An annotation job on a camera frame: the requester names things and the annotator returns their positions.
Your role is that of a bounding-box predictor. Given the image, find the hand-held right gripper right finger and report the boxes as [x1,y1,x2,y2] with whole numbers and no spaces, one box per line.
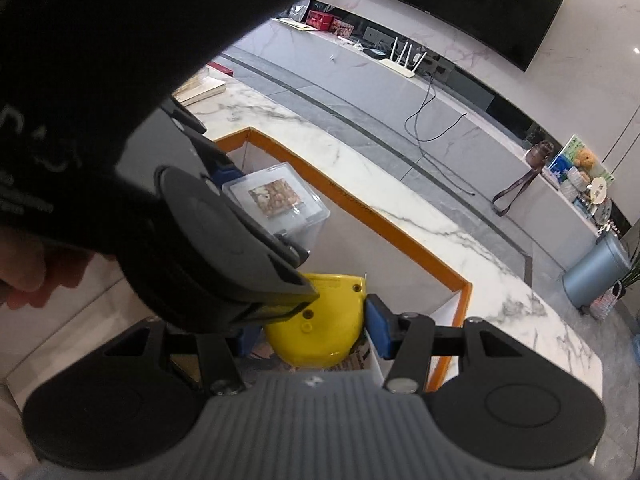
[365,296,543,395]

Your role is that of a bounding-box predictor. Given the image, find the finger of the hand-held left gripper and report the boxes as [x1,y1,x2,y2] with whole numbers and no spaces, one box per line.
[166,99,242,192]
[227,236,321,329]

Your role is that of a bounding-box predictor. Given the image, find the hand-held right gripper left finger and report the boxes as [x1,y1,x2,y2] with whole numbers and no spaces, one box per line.
[75,319,263,396]

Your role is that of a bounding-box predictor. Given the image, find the yellow tape measure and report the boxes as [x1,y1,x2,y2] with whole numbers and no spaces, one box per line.
[264,272,370,368]

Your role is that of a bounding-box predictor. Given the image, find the orange storage box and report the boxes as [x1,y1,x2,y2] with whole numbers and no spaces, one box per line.
[0,127,473,396]

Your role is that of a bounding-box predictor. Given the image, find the clear plastic box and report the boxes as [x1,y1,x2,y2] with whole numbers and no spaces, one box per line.
[221,162,331,266]

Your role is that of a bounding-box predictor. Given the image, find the person's left hand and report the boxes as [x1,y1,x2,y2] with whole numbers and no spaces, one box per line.
[0,226,117,312]

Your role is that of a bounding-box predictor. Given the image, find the cream paperback book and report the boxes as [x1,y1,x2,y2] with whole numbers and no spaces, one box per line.
[172,77,228,107]

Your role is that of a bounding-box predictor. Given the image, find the yellow folder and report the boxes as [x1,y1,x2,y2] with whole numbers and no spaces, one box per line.
[272,17,317,32]

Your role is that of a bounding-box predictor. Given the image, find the white marble tv console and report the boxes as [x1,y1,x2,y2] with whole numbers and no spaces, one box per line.
[227,17,613,271]

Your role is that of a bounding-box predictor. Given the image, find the white router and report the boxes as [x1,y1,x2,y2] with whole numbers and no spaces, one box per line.
[379,37,428,80]

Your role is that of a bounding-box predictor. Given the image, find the grey pedal trash can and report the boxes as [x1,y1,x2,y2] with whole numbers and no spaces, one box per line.
[562,234,632,316]

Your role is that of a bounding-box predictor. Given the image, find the woven basket bag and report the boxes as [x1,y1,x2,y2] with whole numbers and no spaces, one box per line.
[590,281,626,321]

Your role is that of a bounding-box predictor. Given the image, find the stacked woven bowls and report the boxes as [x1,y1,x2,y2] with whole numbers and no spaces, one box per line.
[560,167,591,201]

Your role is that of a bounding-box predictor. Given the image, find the round white hand fan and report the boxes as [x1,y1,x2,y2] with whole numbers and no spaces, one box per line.
[585,177,611,206]

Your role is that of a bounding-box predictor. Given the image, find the long-leaf potted plant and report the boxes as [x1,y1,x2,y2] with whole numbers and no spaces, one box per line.
[620,240,640,286]

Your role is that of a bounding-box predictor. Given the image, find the green picture board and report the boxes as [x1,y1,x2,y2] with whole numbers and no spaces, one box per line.
[560,135,616,186]

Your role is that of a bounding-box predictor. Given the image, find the black cable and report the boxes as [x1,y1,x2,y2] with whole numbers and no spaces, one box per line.
[405,77,476,196]

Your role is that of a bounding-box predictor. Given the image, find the brown camera bag with strap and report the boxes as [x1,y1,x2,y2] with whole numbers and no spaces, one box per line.
[492,141,555,218]

